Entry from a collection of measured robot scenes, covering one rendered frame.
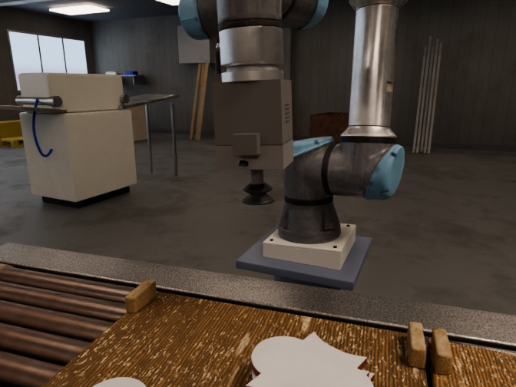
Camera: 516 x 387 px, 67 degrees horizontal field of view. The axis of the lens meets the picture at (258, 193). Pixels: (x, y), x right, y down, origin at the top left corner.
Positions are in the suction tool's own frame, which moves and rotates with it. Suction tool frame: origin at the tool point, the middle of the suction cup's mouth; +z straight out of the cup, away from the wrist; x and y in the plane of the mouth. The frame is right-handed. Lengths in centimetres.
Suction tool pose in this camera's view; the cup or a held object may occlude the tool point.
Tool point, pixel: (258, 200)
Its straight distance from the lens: 51.3
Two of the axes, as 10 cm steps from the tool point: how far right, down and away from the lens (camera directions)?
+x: 2.7, -2.5, 9.3
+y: 9.6, 0.2, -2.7
